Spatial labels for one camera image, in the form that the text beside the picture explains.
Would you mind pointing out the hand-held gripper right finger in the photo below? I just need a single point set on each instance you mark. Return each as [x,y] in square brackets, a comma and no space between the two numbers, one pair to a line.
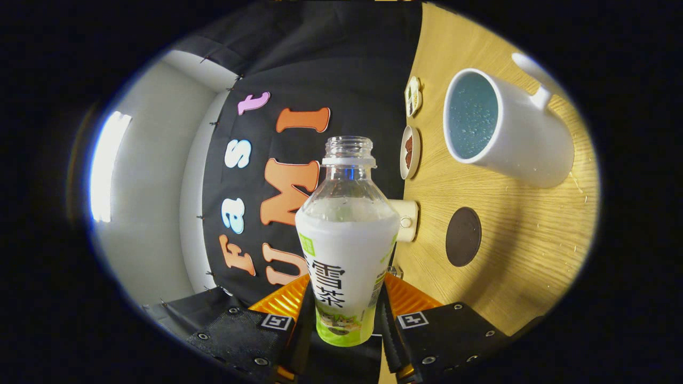
[388,341]

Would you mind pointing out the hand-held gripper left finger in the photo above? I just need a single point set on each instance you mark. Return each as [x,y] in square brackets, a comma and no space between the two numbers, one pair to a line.
[304,341]

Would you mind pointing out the clear juice bottle white label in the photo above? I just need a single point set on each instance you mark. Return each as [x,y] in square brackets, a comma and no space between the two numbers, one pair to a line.
[347,240]

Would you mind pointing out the dark brown round coaster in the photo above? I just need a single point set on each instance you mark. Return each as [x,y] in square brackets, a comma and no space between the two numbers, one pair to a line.
[463,237]

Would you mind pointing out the cream toaster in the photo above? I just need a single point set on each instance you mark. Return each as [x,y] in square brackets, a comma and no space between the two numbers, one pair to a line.
[406,210]

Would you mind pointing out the wooden table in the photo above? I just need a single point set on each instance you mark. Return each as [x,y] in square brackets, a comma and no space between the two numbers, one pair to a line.
[523,256]

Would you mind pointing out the small white dish brown food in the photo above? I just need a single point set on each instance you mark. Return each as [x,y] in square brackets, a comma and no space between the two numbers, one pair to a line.
[410,152]

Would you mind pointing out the small white patterned dish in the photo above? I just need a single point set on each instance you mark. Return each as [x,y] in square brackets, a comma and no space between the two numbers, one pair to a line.
[413,96]

